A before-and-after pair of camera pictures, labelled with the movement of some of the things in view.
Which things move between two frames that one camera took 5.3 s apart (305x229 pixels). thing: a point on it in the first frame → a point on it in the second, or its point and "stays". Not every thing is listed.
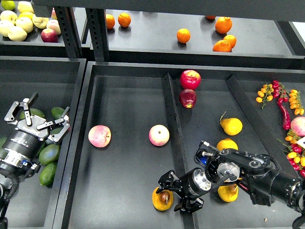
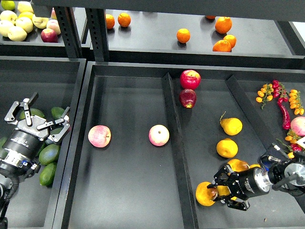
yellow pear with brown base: [162, 201] → [205, 196]
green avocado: [34, 112] stays
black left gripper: [26, 139] stays
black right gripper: [192, 185] → [243, 185]
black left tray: [58, 82] stays
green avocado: [3, 140] stays
